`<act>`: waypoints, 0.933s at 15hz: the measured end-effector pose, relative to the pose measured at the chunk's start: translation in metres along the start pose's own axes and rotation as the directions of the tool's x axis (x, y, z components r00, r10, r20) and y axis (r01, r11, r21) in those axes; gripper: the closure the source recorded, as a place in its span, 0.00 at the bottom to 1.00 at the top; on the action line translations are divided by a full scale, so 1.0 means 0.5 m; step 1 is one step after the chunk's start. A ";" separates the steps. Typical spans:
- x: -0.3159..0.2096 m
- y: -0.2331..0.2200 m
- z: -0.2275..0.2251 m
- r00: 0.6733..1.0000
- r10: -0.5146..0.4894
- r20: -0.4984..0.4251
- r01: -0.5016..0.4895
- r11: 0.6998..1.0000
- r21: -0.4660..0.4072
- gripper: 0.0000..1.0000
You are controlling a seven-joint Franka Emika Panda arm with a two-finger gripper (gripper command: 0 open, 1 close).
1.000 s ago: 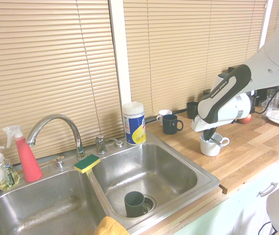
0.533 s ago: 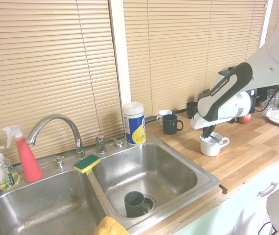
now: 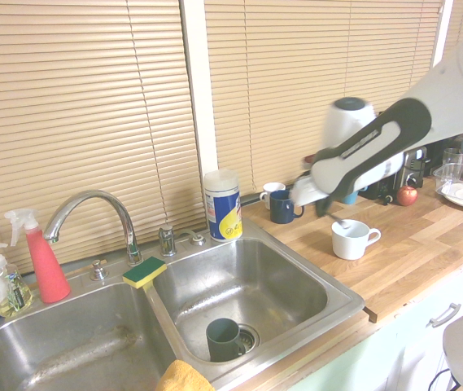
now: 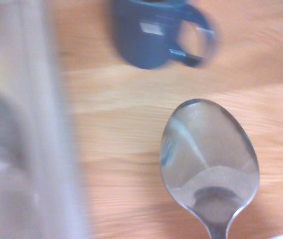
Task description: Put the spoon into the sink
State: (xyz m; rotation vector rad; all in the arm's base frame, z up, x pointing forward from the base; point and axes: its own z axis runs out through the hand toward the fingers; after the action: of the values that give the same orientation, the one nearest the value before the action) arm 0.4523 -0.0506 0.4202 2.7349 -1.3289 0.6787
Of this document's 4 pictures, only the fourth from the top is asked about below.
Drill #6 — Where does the shiny metal spoon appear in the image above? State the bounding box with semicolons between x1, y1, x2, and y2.
159;98;261;239

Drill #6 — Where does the stainless steel sink basin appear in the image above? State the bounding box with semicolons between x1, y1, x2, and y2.
0;0;89;239

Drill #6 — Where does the dark blue mug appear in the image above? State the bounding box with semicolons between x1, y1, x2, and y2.
110;0;218;70

